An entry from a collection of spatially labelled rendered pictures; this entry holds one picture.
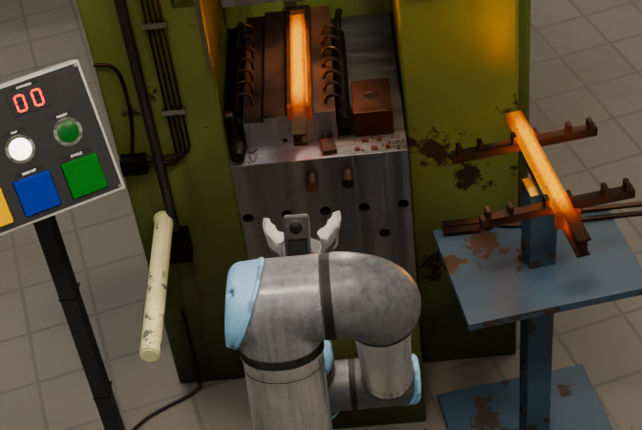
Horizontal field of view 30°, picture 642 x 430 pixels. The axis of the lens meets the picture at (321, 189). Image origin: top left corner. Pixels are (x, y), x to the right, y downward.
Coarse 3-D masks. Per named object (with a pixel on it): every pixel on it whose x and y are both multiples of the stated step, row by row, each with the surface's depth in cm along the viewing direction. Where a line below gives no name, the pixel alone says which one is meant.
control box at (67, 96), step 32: (64, 64) 240; (0, 96) 236; (64, 96) 240; (0, 128) 237; (32, 128) 239; (96, 128) 243; (0, 160) 237; (32, 160) 240; (64, 160) 242; (64, 192) 242; (96, 192) 244
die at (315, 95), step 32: (256, 32) 282; (288, 32) 277; (256, 64) 272; (288, 64) 267; (320, 64) 267; (256, 96) 263; (288, 96) 258; (320, 96) 258; (256, 128) 256; (288, 128) 257; (320, 128) 257
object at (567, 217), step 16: (512, 112) 258; (512, 128) 255; (528, 128) 253; (528, 144) 249; (528, 160) 247; (544, 160) 245; (544, 176) 241; (544, 192) 240; (560, 192) 237; (560, 208) 233; (576, 208) 232; (560, 224) 232; (576, 224) 228; (576, 240) 228; (576, 256) 227
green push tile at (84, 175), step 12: (84, 156) 242; (96, 156) 243; (72, 168) 242; (84, 168) 242; (96, 168) 243; (72, 180) 242; (84, 180) 243; (96, 180) 243; (72, 192) 242; (84, 192) 243
